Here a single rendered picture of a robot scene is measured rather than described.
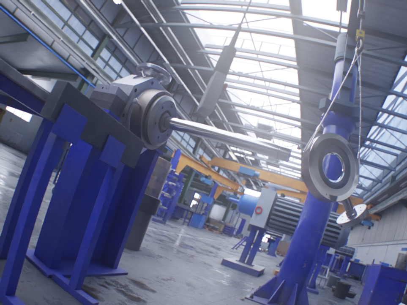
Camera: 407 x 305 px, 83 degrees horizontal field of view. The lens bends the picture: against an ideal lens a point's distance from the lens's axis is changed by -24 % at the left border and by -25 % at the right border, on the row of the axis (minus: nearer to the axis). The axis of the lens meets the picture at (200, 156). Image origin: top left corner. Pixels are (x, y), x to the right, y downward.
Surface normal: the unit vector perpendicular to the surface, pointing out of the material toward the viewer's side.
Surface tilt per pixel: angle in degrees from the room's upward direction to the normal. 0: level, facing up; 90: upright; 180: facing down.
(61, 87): 90
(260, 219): 90
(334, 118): 129
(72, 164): 90
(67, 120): 90
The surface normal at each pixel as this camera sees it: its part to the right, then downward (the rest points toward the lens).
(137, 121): -0.43, 0.18
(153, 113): 0.54, 0.11
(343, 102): -0.30, -0.31
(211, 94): 0.24, -0.11
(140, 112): -0.37, -0.11
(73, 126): 0.89, 0.26
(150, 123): 0.48, 0.32
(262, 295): 0.04, -0.19
